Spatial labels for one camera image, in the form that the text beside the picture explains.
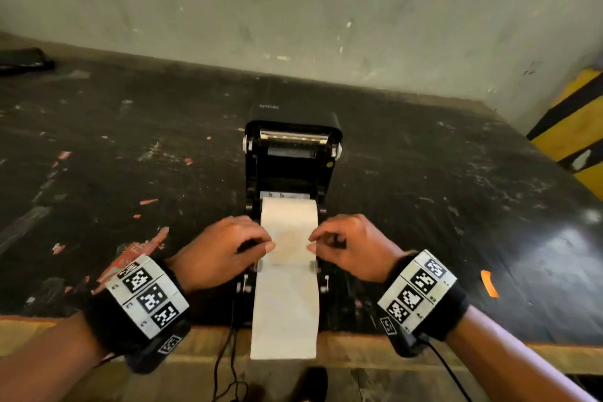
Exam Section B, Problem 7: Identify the person's right hand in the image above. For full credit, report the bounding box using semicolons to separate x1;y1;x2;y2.
307;214;409;284

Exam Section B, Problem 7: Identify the person's left hand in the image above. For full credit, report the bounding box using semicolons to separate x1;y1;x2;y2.
166;215;277;294

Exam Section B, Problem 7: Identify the white label paper strip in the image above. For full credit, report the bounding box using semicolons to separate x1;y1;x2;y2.
250;197;320;361

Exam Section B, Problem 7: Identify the person's right forearm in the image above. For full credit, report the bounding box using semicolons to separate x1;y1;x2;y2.
445;305;600;402

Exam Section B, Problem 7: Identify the person's left forearm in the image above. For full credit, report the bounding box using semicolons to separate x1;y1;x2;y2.
0;312;110;402

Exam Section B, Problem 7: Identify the black label printer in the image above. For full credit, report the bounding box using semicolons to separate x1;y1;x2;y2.
234;104;344;328

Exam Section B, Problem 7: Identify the black wristband with marker tags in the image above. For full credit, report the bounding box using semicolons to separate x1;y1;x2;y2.
84;254;193;375
377;249;470;359

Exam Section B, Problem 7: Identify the torn red sticker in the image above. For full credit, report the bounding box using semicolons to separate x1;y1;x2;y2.
91;226;170;295

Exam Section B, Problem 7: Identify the orange sticker scrap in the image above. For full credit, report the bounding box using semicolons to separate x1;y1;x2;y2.
480;269;500;299

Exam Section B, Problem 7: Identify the yellow black striped barrier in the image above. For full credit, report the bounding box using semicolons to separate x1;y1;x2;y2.
526;68;603;203

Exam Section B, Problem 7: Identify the black flat object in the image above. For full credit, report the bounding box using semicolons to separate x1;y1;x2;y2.
0;47;55;77

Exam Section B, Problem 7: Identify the black printer cable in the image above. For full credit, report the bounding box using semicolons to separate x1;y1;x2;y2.
211;298;249;402

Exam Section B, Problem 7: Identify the black wristband cable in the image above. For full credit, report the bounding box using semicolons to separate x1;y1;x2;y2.
418;338;474;402

